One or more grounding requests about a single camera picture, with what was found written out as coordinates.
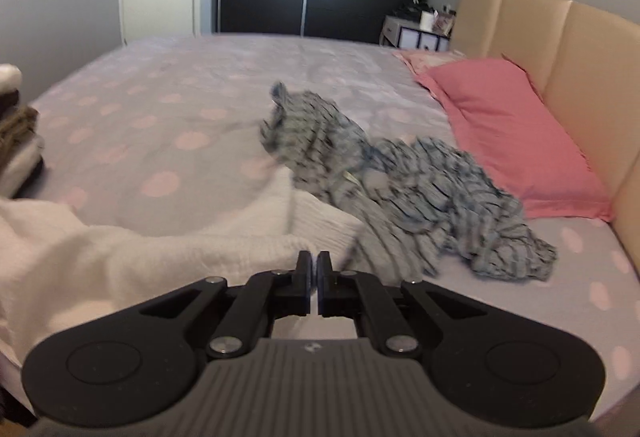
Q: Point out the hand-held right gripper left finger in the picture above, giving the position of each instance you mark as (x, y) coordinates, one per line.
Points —
(305, 278)

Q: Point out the bed with pink-dotted sheet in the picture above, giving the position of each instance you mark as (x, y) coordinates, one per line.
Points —
(175, 82)

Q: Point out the plain pink pillow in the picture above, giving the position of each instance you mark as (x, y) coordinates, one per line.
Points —
(500, 127)

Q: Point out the white garment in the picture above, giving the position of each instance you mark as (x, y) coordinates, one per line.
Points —
(125, 257)

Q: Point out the black item on nightstand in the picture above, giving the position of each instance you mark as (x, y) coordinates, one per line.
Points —
(412, 9)

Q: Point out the olive brown folded cloth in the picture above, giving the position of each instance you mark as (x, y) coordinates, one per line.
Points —
(17, 132)

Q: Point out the blue-grey patterned garment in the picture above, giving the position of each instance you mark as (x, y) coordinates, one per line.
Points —
(450, 207)

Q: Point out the white nightstand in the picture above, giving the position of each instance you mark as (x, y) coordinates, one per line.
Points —
(415, 37)

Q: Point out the dark brown folded cloth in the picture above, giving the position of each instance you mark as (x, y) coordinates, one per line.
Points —
(7, 101)

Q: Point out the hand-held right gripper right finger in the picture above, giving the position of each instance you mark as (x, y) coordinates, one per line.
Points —
(325, 278)

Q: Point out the pink patterned pillow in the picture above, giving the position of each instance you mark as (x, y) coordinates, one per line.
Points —
(425, 61)

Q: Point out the beige padded headboard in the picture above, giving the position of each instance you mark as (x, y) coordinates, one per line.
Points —
(590, 67)

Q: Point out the picture frame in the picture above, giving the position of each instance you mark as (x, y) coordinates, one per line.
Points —
(444, 23)

